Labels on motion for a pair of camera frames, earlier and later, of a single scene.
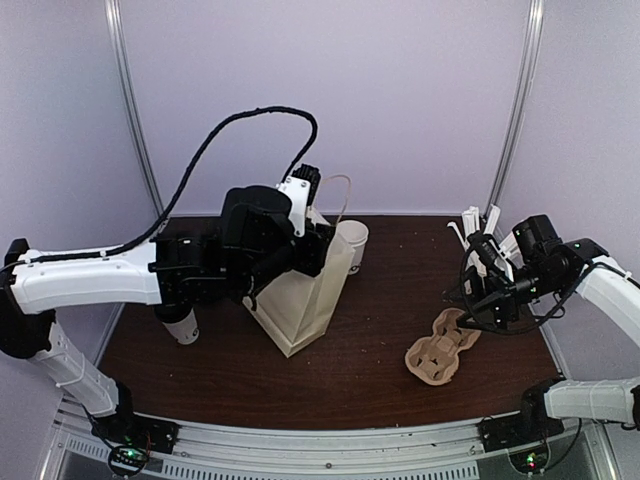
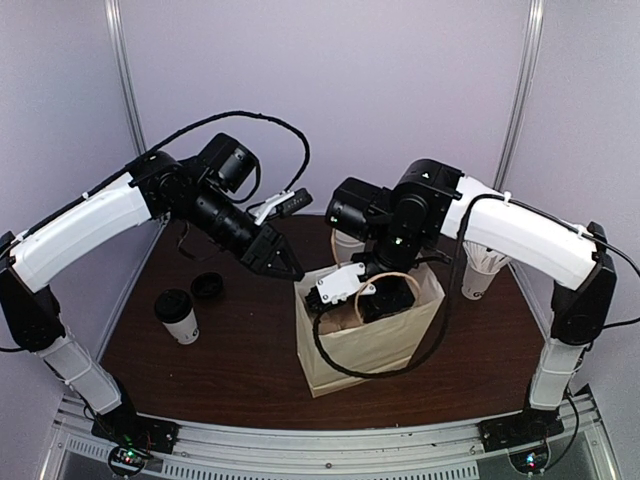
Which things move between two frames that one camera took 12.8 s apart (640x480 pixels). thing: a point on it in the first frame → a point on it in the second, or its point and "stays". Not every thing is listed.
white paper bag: [293, 310] → [333, 360]
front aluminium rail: [453, 452] stays
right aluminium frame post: [533, 40] stays
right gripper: [505, 305] → [400, 296]
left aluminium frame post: [113, 19] stays
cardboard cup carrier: [436, 359] → [335, 319]
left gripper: [319, 239] → [257, 257]
